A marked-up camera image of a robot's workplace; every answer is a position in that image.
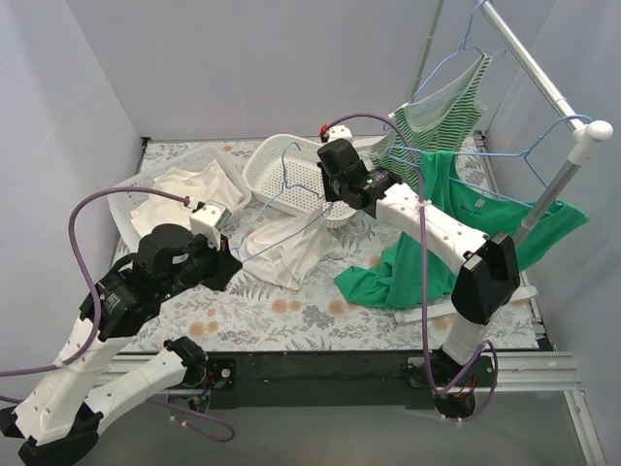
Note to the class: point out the white tank top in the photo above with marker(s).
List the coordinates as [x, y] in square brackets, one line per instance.
[286, 251]

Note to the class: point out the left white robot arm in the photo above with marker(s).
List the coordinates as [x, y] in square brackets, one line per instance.
[64, 416]

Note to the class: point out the blue hanger with striped top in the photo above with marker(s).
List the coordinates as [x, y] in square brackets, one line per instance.
[457, 87]

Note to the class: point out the white cloths in basket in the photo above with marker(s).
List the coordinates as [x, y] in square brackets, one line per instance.
[211, 184]

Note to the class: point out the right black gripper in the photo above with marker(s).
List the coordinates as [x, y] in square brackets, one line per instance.
[330, 162]

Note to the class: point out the blue hanger with green top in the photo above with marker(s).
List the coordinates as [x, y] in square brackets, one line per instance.
[524, 155]

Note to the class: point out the green striped tank top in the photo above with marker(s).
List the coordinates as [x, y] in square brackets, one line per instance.
[442, 128]

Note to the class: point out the floral table mat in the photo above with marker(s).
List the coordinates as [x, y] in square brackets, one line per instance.
[256, 316]

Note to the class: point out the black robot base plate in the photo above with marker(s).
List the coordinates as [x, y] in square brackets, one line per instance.
[348, 378]

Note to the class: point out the silver clothes rack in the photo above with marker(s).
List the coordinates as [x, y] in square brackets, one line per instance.
[563, 58]

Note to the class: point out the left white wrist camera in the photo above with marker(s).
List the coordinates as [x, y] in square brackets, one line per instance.
[207, 219]

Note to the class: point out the oval white laundry basket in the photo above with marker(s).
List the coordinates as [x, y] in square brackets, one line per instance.
[296, 175]

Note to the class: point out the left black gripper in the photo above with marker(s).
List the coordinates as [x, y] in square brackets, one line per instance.
[223, 268]

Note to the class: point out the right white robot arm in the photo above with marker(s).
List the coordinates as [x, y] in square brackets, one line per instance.
[485, 267]

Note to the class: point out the rectangular white laundry basket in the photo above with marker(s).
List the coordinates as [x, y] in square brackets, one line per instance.
[123, 204]

